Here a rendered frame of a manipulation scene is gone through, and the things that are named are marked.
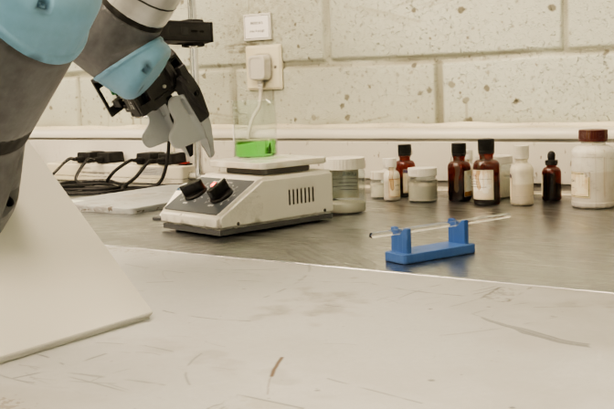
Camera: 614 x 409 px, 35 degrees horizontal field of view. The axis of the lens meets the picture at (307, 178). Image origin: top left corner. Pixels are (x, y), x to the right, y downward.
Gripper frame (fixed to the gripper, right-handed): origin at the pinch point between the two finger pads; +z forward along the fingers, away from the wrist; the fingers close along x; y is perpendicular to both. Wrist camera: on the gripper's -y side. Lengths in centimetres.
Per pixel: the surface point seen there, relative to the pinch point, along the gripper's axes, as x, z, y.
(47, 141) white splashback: -102, 19, -27
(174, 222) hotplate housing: -5.9, 8.7, 5.6
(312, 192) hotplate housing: 3.8, 14.0, -9.4
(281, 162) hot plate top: 3.3, 7.9, -7.5
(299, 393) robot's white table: 55, -7, 36
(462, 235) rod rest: 34.0, 12.8, -2.7
